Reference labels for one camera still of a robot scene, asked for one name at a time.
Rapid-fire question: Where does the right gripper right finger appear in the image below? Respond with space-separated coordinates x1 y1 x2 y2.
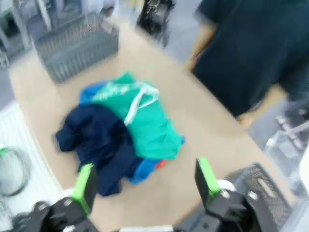
194 157 264 232

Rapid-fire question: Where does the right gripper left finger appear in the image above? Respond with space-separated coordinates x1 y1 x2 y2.
14 163 98 232

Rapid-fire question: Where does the navy blue garment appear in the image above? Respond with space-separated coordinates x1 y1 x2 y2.
55 106 145 197

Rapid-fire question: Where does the green garment with white drawstrings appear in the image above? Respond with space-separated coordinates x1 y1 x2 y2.
90 71 185 161

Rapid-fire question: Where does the person's left forearm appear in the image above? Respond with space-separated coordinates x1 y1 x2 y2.
251 86 289 116

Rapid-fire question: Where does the person's right forearm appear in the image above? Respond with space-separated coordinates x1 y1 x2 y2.
190 23 219 61

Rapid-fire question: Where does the person's left hand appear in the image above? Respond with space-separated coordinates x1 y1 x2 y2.
238 110 260 129

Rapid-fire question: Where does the person's right hand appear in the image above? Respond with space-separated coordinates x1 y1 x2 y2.
185 54 203 73

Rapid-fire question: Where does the gray plastic lattice basket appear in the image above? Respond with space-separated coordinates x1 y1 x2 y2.
226 163 294 227
32 12 120 84

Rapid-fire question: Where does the bright blue T-shirt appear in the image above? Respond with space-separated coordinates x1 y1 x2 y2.
79 81 187 186

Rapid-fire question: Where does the person in dark T-shirt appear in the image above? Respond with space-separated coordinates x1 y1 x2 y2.
193 0 309 118

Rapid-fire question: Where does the black looped cable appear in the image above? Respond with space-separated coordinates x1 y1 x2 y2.
0 145 33 197

